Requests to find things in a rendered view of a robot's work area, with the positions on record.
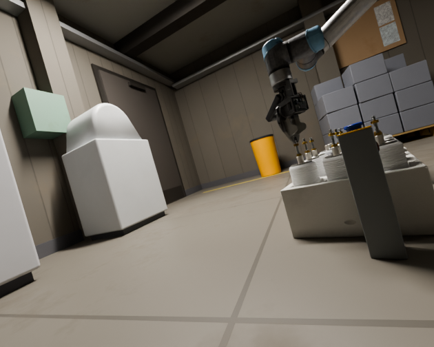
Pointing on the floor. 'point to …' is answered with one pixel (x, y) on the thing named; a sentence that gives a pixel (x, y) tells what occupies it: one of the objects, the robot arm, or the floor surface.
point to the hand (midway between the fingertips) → (293, 140)
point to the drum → (266, 155)
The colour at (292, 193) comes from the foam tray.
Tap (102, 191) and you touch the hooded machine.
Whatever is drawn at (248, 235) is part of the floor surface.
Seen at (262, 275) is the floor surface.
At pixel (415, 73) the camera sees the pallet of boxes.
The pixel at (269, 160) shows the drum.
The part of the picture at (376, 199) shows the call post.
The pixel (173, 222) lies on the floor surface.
